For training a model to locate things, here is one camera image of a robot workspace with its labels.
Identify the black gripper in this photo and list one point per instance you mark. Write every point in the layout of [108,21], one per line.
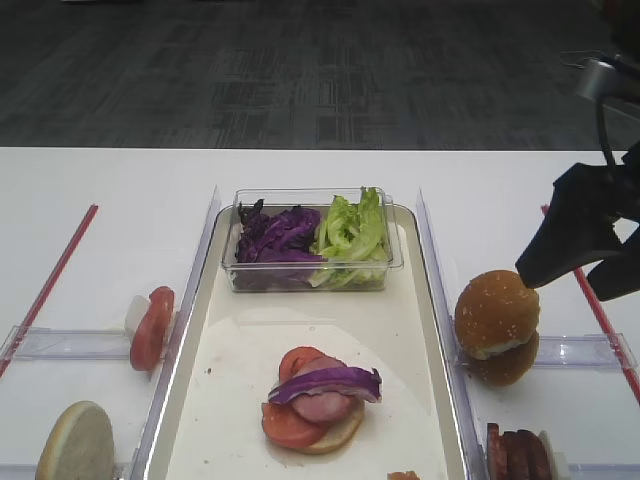
[578,228]

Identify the sesame top bun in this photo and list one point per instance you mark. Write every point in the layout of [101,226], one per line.
[495,313]

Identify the sesame bun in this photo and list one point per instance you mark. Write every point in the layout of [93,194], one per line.
[495,313]
[508,367]

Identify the white meat holder block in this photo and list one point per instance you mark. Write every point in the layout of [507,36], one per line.
[557,461]

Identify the sliced meat patties stack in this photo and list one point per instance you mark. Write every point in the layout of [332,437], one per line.
[517,455]

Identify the green lettuce pile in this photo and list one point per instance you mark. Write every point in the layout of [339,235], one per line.
[352,233]

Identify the ham meat slice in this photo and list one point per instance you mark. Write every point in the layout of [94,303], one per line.
[321,408]

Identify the rear tomato slice on bun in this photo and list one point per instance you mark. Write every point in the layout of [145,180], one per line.
[305,359]

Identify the tomato slice on bun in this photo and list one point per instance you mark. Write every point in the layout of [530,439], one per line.
[284,427]
[305,359]

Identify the front tomato slice on bun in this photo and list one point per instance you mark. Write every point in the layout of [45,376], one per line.
[284,427]

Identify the white tomato holder block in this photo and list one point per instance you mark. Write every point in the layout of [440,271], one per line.
[135,313]

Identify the right red tape strip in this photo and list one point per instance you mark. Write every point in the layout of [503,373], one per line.
[571,308]

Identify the red tape strip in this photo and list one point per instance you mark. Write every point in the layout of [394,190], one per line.
[571,308]
[55,280]

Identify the right clear acrylic divider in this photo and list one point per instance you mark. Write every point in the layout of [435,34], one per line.
[471,449]

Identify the clear acrylic divider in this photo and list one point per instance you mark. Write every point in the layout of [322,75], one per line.
[141,461]
[471,449]

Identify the purple cabbage strip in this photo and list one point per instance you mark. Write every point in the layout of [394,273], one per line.
[349,381]

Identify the food scrap at tray edge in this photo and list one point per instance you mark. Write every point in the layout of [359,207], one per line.
[403,475]

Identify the clear plastic salad container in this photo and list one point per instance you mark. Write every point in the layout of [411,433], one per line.
[320,199]

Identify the bottom bun on tray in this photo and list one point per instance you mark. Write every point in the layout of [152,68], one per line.
[338,434]

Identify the purple cabbage pile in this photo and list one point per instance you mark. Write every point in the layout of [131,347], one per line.
[282,238]

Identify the white serving tray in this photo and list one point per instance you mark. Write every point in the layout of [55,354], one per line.
[211,428]

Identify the left clear acrylic divider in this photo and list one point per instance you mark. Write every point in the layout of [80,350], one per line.
[141,461]

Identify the upright bun half left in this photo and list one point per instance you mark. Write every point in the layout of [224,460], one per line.
[79,446]

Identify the left red tape strip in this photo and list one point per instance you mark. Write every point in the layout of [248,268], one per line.
[55,280]

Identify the right clear cross rail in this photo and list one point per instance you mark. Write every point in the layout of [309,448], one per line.
[598,352]

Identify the clear cross rail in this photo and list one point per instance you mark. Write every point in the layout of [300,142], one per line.
[37,343]
[598,352]

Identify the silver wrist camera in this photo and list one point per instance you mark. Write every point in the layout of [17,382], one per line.
[597,79]

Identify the left clear cross rail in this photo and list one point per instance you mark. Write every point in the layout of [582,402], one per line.
[37,343]

